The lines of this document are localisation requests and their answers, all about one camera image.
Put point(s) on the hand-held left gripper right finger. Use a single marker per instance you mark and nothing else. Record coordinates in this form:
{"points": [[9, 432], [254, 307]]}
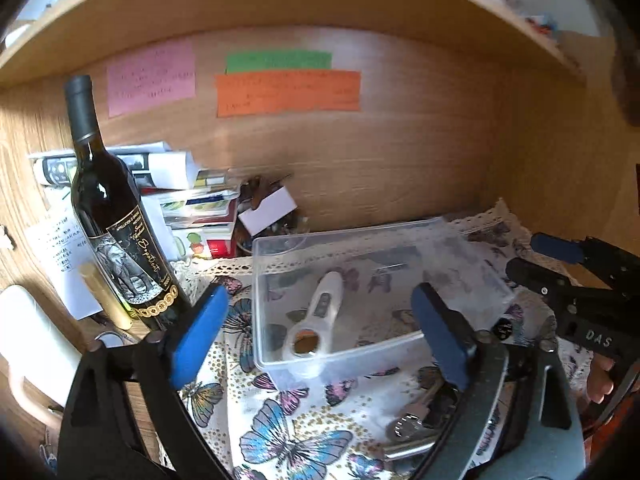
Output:
{"points": [[442, 335]]}

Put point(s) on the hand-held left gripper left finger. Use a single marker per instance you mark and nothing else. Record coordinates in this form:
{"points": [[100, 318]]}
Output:
{"points": [[199, 332]]}

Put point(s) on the dark wine bottle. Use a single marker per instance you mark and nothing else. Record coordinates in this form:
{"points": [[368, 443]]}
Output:
{"points": [[107, 200]]}

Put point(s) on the gold cylinder tube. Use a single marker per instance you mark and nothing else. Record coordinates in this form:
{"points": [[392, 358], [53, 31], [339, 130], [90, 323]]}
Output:
{"points": [[107, 295]]}

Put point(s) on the orange paper note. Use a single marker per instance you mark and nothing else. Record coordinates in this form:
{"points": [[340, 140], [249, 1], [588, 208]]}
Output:
{"points": [[287, 92]]}

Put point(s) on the green paper note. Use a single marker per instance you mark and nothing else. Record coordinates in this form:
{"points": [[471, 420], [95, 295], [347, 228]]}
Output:
{"points": [[277, 61]]}

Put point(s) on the white handwritten paper sheet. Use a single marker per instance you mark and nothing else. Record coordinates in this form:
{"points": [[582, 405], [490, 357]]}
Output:
{"points": [[60, 260]]}

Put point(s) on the stack of papers and booklets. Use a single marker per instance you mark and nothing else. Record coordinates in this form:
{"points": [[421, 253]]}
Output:
{"points": [[185, 195]]}

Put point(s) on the clear plastic container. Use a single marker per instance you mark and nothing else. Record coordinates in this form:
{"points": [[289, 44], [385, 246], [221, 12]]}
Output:
{"points": [[380, 255]]}

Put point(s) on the pink paper note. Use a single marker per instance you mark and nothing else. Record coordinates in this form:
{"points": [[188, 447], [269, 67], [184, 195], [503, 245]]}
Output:
{"points": [[150, 80]]}

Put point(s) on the butterfly print cloth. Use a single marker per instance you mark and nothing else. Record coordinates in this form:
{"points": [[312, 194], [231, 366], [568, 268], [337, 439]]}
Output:
{"points": [[300, 430]]}

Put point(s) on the small black round tag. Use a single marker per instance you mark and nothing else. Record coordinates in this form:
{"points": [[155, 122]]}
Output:
{"points": [[502, 330]]}

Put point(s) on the white handheld thermometer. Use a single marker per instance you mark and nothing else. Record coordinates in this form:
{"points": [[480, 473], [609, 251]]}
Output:
{"points": [[322, 305]]}

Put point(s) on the silver metal keys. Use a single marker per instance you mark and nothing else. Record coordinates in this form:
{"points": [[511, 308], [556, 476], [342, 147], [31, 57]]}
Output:
{"points": [[412, 425]]}

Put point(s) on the small white card box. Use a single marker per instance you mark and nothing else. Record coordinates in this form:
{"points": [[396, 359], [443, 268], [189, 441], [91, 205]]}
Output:
{"points": [[267, 210]]}

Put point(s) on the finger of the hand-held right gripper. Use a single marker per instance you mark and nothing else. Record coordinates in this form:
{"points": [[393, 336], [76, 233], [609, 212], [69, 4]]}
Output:
{"points": [[532, 272], [552, 247]]}

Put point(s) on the white rounded plastic object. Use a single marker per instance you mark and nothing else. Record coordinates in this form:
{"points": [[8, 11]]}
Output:
{"points": [[30, 330]]}

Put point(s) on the person's right hand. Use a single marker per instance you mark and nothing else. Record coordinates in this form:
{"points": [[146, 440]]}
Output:
{"points": [[601, 377]]}

